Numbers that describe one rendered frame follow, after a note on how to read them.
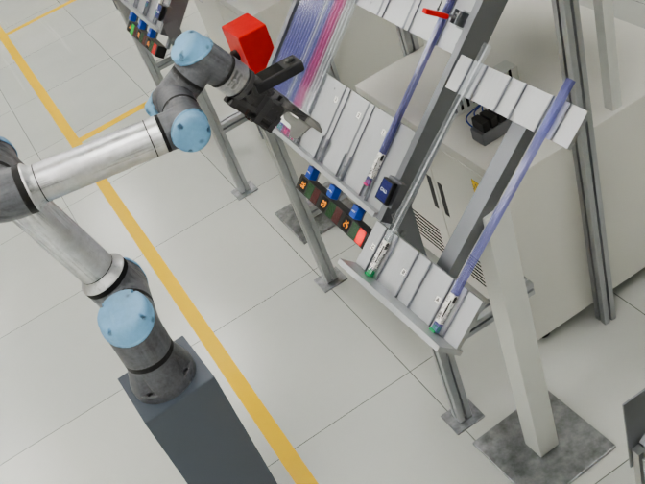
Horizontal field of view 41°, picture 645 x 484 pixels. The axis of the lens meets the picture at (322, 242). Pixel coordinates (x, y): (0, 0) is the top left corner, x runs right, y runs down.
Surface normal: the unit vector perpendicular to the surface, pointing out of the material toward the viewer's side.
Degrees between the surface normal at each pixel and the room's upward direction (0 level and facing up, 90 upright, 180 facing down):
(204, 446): 90
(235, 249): 0
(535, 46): 0
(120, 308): 7
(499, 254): 90
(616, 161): 90
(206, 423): 90
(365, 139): 45
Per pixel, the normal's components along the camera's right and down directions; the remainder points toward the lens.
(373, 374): -0.29, -0.72
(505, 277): 0.51, 0.44
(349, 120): -0.79, -0.15
